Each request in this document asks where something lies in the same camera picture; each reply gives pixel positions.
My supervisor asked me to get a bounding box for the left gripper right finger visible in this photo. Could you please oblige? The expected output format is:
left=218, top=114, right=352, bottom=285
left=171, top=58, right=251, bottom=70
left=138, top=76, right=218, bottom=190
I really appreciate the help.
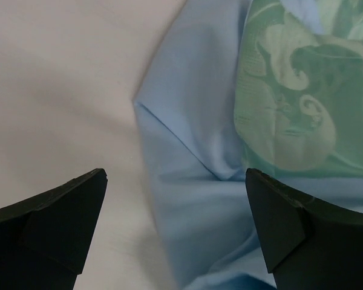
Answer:
left=246, top=169, right=363, bottom=289

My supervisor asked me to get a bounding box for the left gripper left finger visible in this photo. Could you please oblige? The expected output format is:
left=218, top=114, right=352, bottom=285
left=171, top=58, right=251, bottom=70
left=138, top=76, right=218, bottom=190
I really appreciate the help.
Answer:
left=0, top=169, right=107, bottom=290

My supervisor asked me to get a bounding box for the light blue pillowcase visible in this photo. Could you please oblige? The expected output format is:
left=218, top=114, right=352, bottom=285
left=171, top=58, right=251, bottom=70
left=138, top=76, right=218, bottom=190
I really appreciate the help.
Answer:
left=134, top=1, right=363, bottom=289

